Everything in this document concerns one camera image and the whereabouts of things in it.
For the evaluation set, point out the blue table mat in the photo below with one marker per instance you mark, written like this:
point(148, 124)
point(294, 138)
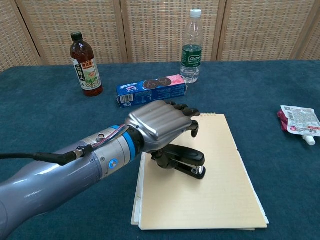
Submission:
point(160, 150)

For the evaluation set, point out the woven folding screen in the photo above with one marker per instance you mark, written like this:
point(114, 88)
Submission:
point(160, 30)

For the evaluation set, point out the dark sauce bottle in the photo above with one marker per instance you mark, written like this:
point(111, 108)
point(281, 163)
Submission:
point(85, 67)

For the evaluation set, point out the clear green-label water bottle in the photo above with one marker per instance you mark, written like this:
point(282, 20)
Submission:
point(192, 47)

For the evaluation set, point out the black stapler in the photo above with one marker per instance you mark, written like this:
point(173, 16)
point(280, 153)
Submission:
point(188, 160)

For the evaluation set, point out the white spouted drink pouch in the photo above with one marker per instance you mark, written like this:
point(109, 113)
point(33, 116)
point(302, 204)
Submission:
point(298, 122)

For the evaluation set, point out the blue cookie box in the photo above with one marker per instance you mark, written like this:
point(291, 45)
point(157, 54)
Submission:
point(152, 91)

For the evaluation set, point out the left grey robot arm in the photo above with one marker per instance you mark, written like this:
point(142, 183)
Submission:
point(62, 175)

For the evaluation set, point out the beige paper folder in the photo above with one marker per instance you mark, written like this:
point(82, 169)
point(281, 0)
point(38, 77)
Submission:
point(200, 175)

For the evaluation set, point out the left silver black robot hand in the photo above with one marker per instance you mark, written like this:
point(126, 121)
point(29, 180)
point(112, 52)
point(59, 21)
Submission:
point(160, 125)

